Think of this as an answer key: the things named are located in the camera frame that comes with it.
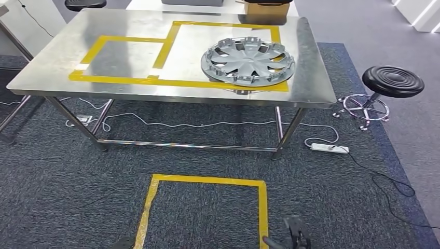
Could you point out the silver plastic wheel hubcap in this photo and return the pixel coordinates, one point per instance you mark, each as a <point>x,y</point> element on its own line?
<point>247,63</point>

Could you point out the steel workbench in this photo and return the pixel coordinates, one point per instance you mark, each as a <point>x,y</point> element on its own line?
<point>120,58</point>

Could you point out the white power strip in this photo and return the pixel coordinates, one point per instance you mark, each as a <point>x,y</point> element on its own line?
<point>84,119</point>
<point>326,148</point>

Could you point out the brown cardboard box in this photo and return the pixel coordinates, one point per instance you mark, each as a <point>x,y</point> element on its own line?
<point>268,9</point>

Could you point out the grey laptop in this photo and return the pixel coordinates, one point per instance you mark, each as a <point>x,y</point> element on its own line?
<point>192,2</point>

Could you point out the white desk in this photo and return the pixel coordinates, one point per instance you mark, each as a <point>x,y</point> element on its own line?
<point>144,7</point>

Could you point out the black seat chrome stool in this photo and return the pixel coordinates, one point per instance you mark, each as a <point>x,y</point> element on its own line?
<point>392,80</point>
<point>86,4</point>

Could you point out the white cabinet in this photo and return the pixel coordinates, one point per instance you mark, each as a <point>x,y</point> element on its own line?
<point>44,20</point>

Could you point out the white lit partition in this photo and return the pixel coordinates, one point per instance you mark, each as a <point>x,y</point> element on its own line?
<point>409,10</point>

